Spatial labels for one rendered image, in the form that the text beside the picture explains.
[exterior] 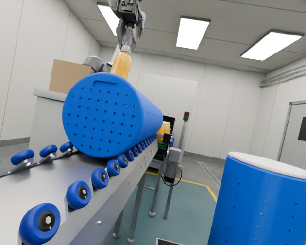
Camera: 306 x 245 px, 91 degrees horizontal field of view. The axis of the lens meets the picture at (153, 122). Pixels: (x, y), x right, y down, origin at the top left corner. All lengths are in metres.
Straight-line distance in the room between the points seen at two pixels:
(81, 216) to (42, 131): 0.76
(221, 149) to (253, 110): 1.77
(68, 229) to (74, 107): 0.37
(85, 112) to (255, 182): 0.61
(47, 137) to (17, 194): 0.64
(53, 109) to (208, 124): 5.24
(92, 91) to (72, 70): 0.51
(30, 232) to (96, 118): 0.35
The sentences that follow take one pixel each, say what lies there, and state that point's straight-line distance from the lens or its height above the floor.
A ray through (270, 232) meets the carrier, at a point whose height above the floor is 0.84.
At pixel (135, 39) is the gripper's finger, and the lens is 0.65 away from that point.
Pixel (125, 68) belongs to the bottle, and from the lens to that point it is 0.61.
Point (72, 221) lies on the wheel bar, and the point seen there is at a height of 0.93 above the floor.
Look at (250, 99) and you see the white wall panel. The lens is 6.36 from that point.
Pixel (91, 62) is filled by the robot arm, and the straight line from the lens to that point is 1.15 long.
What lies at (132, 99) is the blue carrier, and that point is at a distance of 0.48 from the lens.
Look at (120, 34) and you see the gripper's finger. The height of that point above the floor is 1.40.
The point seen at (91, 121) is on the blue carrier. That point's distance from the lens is 0.53.
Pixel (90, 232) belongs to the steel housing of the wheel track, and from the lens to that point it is 0.37.
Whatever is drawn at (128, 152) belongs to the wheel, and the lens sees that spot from 0.56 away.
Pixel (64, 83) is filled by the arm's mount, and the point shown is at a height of 1.21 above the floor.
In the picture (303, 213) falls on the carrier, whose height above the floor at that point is 0.92.
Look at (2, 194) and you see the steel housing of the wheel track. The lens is 0.41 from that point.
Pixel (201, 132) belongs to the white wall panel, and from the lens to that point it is 5.72.
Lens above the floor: 1.12
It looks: 2 degrees down
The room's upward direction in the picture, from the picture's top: 11 degrees clockwise
